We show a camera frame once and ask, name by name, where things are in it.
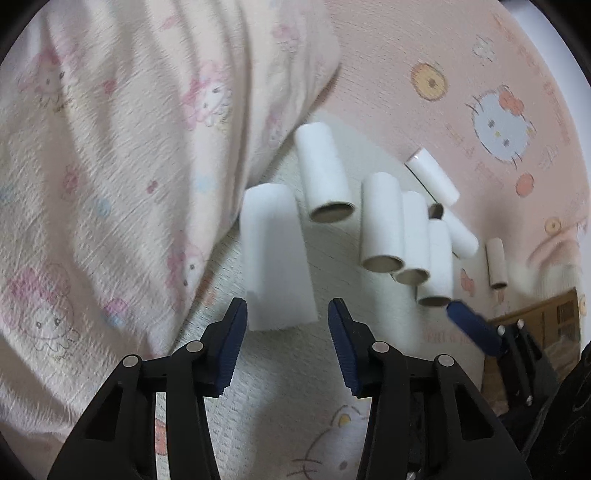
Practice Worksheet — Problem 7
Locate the white cardboard tube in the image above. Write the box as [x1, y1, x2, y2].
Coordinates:
[416, 219, 454, 307]
[486, 238, 508, 290]
[428, 203, 480, 259]
[360, 172, 405, 273]
[405, 148, 461, 207]
[394, 191, 431, 286]
[294, 122, 356, 223]
[239, 183, 318, 331]

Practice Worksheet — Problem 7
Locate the brown cardboard box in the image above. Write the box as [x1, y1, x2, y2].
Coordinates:
[481, 288, 581, 415]

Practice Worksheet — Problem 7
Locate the pink patterned blanket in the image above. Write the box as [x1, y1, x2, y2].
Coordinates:
[0, 0, 343, 444]

